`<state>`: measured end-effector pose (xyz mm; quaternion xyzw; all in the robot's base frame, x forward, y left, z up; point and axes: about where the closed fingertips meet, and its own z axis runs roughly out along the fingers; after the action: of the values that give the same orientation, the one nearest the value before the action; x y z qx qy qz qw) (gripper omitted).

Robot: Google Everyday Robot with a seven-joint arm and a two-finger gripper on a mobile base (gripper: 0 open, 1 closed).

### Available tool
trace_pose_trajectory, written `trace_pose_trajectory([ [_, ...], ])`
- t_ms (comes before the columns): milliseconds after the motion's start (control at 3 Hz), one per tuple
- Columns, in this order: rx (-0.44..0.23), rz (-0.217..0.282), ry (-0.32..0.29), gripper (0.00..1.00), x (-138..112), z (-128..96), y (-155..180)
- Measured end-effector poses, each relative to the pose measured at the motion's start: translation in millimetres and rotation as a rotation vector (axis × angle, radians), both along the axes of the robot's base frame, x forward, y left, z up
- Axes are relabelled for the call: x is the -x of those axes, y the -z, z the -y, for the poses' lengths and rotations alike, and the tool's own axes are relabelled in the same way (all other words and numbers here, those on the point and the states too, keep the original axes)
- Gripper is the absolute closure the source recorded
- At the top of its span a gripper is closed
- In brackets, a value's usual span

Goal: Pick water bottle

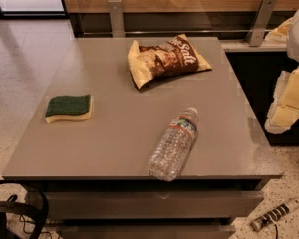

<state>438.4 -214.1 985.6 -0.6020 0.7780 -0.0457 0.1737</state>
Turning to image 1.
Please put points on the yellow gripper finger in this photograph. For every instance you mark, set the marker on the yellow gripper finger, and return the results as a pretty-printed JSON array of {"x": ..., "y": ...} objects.
[
  {"x": 279, "y": 34},
  {"x": 284, "y": 110}
]

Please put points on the clear plastic water bottle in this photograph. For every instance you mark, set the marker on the clear plastic water bottle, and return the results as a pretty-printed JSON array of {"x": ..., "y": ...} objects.
[{"x": 171, "y": 154}]

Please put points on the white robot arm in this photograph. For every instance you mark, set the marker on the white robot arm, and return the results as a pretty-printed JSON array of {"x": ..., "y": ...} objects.
[{"x": 292, "y": 42}]

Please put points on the brown yellow chip bag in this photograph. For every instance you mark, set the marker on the brown yellow chip bag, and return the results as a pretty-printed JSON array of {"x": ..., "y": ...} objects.
[{"x": 175, "y": 57}]

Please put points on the white power strip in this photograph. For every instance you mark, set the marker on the white power strip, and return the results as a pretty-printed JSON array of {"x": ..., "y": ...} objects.
[{"x": 275, "y": 214}]

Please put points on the green yellow sponge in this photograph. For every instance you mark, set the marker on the green yellow sponge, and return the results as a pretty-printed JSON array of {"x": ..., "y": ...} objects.
[{"x": 69, "y": 108}]

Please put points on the grey table drawer unit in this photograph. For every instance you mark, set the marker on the grey table drawer unit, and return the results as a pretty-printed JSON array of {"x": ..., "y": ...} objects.
[{"x": 148, "y": 209}]

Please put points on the black chair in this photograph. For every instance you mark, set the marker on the black chair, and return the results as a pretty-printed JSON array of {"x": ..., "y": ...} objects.
[{"x": 38, "y": 215}]

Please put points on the right metal bracket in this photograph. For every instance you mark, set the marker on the right metal bracket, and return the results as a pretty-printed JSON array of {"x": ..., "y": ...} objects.
[{"x": 256, "y": 34}]

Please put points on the metal bracket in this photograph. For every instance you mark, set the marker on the metal bracket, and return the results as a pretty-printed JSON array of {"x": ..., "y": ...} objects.
[
  {"x": 116, "y": 18},
  {"x": 256, "y": 34}
]

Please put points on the left metal bracket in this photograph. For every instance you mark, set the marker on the left metal bracket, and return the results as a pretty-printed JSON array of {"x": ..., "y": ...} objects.
[{"x": 116, "y": 18}]

